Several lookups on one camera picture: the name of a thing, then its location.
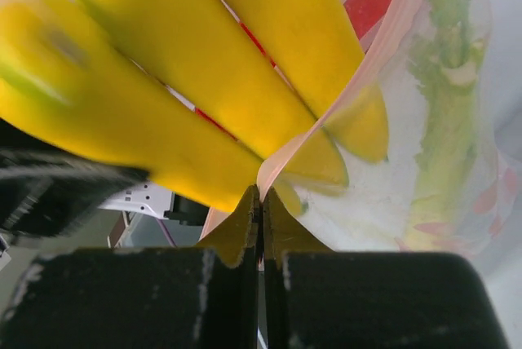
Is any clear zip top bag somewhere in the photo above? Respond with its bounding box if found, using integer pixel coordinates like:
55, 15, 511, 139
199, 0, 522, 268

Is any green celery stalk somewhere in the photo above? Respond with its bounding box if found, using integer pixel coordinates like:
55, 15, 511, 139
403, 0, 485, 250

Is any yellow banana bunch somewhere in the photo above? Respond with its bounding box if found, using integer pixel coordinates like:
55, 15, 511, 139
1, 0, 388, 214

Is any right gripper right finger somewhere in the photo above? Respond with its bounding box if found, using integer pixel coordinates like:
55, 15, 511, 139
263, 190, 508, 348

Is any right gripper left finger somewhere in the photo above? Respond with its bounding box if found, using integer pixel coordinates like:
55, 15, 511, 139
1, 187, 260, 348

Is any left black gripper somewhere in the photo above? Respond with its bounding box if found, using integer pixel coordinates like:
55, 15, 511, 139
1, 121, 149, 238

